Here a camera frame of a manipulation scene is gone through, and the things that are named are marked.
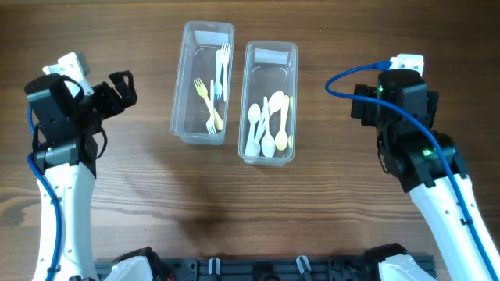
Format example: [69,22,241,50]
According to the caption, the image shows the blue cable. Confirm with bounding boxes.
[324,60,500,281]
[26,103,64,281]

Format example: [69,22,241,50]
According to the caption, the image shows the thin white plastic fork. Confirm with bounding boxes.
[206,80,217,135]

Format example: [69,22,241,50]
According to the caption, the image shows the left blue cable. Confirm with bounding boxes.
[26,103,64,281]

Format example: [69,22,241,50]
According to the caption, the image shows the thin-handled white spoon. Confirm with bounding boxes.
[250,97,269,156]

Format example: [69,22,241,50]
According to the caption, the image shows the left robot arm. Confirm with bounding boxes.
[24,71,138,280]

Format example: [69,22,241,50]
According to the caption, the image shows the left clear plastic container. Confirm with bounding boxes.
[170,21,235,145]

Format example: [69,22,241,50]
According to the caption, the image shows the curved white plastic fork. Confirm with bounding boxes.
[221,43,230,102]

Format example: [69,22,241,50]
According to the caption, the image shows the white spoon pointing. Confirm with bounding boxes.
[261,114,276,158]

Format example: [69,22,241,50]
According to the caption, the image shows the wide-handled white plastic spoon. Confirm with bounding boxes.
[245,103,261,156]

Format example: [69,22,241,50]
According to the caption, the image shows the clear plastic container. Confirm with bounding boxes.
[238,41,298,167]
[170,21,235,145]

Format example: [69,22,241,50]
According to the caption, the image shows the cream yellow plastic fork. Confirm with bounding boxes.
[194,78,223,135]

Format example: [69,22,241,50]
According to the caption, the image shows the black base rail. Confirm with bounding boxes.
[93,253,437,281]

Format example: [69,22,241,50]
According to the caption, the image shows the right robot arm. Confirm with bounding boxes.
[351,69,499,280]

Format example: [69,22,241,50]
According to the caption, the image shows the right blue cable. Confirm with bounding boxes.
[324,60,500,281]

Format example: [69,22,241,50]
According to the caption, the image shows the right clear plastic container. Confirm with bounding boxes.
[238,41,298,167]

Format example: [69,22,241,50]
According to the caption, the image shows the cream yellow plastic spoon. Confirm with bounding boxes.
[275,95,290,151]

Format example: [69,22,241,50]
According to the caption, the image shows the wide-handled white plastic fork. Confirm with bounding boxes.
[214,49,223,100]

